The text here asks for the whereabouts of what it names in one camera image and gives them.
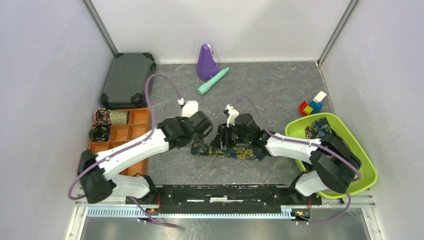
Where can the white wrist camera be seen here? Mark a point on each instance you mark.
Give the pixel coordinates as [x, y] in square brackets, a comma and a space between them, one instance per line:
[188, 108]
[231, 114]

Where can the rolled black patterned tie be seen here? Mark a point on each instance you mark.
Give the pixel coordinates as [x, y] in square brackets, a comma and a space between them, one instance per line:
[99, 133]

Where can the teal cylindrical pen tool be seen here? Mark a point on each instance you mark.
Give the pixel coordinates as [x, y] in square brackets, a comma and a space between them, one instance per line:
[205, 87]

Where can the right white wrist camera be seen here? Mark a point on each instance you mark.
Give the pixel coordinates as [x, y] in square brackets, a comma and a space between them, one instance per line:
[231, 114]

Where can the colourful toy block stack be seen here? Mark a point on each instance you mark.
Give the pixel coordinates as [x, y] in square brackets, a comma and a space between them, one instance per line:
[313, 107]

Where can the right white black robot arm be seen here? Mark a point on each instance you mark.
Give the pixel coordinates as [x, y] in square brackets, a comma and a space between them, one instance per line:
[334, 166]

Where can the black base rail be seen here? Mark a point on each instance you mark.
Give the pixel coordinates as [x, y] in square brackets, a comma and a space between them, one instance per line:
[226, 199]

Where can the purple metronome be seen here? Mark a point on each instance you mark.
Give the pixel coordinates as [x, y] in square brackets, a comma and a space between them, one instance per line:
[206, 67]

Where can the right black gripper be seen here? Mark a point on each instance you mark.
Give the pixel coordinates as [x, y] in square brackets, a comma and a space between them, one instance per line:
[221, 138]

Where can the orange compartment tray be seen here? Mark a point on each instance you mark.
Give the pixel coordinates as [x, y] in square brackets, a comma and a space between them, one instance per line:
[139, 124]

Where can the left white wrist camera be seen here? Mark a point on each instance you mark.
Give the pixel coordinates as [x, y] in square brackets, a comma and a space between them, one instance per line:
[188, 108]

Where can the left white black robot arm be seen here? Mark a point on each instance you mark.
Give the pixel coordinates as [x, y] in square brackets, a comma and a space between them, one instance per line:
[99, 173]

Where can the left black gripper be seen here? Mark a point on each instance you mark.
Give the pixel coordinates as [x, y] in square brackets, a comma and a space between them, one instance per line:
[199, 136]

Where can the dark green hard case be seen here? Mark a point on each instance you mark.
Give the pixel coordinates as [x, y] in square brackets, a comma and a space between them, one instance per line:
[124, 86]

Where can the blue yellow floral tie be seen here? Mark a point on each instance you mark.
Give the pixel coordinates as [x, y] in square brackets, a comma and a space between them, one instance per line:
[237, 152]

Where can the rolled olive speckled tie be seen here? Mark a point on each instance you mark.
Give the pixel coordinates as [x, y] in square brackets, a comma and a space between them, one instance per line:
[119, 117]

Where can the pile of patterned ties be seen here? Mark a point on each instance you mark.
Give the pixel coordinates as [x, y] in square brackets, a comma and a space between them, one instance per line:
[319, 129]

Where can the rolled pink brown tie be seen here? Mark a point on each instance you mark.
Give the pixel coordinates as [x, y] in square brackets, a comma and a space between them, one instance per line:
[102, 117]

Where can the lime green plastic bin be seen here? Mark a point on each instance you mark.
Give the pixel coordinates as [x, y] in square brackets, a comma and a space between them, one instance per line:
[369, 175]

